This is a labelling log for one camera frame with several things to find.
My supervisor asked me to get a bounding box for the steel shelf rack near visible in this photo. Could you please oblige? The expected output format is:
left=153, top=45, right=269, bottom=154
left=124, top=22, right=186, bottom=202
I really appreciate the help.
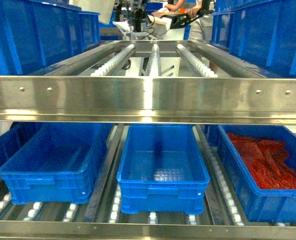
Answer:
left=0, top=40, right=296, bottom=240

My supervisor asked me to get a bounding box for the blue bin middle lower shelf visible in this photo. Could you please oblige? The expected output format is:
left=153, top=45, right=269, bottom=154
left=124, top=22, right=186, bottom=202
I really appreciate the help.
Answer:
left=117, top=124, right=210, bottom=215

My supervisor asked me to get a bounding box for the blue bin shelf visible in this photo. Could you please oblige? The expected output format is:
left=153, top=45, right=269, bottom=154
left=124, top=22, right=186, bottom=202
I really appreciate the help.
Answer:
left=117, top=124, right=210, bottom=215
left=0, top=123, right=113, bottom=205

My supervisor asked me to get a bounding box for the blue bin left lower shelf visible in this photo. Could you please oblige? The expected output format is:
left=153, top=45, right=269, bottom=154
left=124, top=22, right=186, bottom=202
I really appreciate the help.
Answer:
left=0, top=123, right=113, bottom=205

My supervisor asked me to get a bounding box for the red parts pile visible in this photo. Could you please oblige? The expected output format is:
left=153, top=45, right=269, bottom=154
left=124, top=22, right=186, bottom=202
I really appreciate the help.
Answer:
left=227, top=132, right=296, bottom=190

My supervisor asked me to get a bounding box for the blue bin with red parts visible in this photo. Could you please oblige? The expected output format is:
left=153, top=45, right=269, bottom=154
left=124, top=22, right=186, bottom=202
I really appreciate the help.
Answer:
left=205, top=125, right=296, bottom=223

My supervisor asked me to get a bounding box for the person in white clothes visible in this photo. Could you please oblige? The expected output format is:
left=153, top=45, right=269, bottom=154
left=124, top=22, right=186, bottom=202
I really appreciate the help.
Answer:
left=165, top=0, right=214, bottom=42

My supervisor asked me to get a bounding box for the blue bin upper left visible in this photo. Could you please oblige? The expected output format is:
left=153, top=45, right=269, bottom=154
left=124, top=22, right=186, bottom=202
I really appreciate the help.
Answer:
left=0, top=0, right=100, bottom=75

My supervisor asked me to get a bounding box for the blue bin upper right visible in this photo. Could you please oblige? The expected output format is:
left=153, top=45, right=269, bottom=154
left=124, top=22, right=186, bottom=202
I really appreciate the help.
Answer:
left=211, top=0, right=296, bottom=78

